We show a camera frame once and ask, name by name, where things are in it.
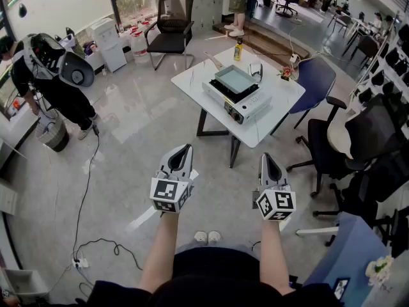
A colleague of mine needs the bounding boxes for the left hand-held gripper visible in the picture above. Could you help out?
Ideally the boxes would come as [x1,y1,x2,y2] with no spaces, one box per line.
[149,143,196,216]

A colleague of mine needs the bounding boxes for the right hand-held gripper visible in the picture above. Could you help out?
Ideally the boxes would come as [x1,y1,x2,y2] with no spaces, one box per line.
[252,152,297,223]

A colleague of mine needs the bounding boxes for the white portable induction cooktop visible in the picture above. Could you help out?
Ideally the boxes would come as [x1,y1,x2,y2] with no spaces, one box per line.
[201,78,274,126]

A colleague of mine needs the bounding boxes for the square grey frying pan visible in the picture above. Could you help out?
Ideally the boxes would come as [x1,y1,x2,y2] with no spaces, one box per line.
[203,51,258,95]

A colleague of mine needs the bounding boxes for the person's right forearm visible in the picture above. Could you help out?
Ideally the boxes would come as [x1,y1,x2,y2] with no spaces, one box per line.
[259,219,297,296]

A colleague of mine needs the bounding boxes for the person's left forearm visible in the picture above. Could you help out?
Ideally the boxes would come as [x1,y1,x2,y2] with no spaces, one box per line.
[137,212,180,295]

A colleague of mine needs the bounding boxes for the person's blue jeans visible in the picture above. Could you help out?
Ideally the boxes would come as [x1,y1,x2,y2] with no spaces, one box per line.
[174,243,261,264]

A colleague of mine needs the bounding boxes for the black mesh office chair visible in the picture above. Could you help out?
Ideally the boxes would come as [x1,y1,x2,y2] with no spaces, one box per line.
[286,91,409,200]
[312,148,409,257]

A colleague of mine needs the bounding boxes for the blue covered table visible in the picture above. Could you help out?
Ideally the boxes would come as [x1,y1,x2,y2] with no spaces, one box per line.
[303,211,394,307]

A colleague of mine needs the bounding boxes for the cream round fan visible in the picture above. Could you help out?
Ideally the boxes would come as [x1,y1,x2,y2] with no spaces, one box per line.
[327,112,360,159]

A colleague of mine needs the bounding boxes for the person's black shirt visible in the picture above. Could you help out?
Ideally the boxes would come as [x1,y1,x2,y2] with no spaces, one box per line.
[76,246,346,307]

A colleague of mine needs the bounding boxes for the white marble table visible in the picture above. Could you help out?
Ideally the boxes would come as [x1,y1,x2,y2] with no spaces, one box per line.
[171,45,307,169]

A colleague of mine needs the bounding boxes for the white flower bunch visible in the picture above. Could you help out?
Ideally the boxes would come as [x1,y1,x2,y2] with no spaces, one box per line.
[365,255,396,288]

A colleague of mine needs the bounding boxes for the grey waste bin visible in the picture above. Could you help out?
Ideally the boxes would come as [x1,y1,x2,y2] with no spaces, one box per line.
[34,115,70,154]

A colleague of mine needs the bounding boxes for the blue chair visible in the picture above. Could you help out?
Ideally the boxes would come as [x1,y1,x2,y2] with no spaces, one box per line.
[270,56,337,136]

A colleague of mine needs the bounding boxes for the potted pink flowers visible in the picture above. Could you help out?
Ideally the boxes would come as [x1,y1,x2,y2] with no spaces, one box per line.
[277,65,295,82]

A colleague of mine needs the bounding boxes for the white silver pouch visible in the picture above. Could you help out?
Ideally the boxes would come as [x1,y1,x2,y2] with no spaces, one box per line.
[248,61,264,84]

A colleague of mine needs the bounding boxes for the clear water jug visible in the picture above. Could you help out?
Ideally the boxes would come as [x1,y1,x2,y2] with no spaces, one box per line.
[130,31,151,65]

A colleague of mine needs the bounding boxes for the black mesh cantilever chair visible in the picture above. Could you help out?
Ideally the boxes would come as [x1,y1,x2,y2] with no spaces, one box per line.
[143,0,196,71]

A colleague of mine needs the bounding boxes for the grey pod backpack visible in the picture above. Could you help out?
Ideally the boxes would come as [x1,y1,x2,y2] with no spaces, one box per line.
[24,33,96,88]

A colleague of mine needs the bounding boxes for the white water dispenser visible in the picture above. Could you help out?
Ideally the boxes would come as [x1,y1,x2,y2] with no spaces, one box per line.
[90,17,128,74]

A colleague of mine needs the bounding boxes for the white shelf rack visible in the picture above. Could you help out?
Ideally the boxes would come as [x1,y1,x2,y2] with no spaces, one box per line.
[348,10,409,116]

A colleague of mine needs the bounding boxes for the yellow oil bottle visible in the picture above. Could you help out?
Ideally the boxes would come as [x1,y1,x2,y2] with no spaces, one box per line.
[233,36,244,62]

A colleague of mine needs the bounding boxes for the wooden step platform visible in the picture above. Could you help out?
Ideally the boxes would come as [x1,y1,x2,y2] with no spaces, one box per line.
[212,17,311,64]

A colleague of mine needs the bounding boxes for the white open box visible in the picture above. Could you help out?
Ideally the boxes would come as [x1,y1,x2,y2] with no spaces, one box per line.
[3,269,49,302]

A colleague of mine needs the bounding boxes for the dark dining chair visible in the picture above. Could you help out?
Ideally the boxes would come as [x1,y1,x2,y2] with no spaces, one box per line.
[357,36,380,67]

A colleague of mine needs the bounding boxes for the row of black headsets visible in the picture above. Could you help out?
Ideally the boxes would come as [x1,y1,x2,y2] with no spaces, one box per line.
[357,24,409,105]

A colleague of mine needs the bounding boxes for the grey locker cabinet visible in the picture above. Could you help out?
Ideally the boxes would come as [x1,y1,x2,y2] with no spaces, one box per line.
[186,0,225,34]

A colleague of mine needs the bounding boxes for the black floor cable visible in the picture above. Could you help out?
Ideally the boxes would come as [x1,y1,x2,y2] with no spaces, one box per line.
[72,125,144,271]

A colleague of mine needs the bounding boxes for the small picture frame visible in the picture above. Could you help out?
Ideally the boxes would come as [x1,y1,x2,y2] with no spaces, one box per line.
[332,276,351,302]

